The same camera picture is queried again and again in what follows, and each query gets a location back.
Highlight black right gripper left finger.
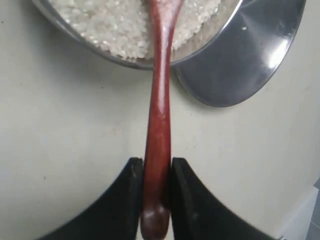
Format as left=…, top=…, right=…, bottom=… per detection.
left=40, top=157, right=143, bottom=240

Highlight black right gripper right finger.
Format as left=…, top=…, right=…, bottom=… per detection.
left=171, top=157, right=271, bottom=240

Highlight dark red wooden spoon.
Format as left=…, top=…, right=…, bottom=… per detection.
left=140, top=0, right=183, bottom=240

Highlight steel bowl of rice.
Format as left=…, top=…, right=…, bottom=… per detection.
left=33, top=0, right=241, bottom=70

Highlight round steel plate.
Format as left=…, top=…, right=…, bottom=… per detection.
left=175, top=0, right=306, bottom=108

